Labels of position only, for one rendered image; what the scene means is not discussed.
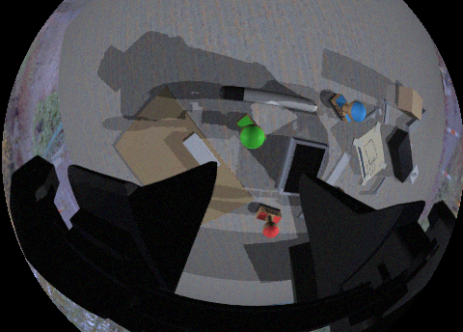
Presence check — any wooden rubber stamp with red-topped handle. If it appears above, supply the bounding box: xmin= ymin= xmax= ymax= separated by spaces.
xmin=256 ymin=204 xmax=282 ymax=238

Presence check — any wooden rubber stamp with blue top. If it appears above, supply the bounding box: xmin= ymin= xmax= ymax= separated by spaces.
xmin=328 ymin=94 xmax=367 ymax=124

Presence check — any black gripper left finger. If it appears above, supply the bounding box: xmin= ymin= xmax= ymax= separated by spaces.
xmin=67 ymin=161 xmax=219 ymax=293

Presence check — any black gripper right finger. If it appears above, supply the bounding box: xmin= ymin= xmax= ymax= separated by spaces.
xmin=298 ymin=173 xmax=425 ymax=298

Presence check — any tan cube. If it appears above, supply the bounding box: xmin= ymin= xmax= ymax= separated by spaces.
xmin=397 ymin=86 xmax=423 ymax=121

